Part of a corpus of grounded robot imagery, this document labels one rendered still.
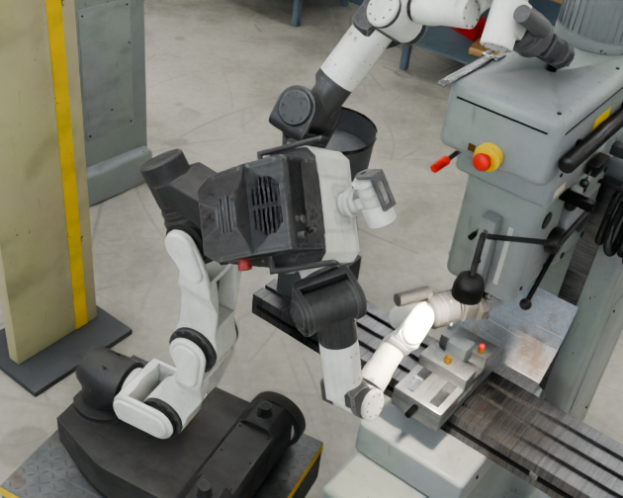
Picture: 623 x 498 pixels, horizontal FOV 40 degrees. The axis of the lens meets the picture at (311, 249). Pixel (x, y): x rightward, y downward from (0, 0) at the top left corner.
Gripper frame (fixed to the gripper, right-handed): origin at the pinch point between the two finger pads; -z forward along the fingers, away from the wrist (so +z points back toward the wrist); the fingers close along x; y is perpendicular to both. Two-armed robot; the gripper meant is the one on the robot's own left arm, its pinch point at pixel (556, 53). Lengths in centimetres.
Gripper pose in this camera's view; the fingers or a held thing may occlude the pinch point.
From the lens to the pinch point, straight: 194.7
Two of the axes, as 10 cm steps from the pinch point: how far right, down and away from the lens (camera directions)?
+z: -6.4, -1.4, -7.5
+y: 4.9, -8.3, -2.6
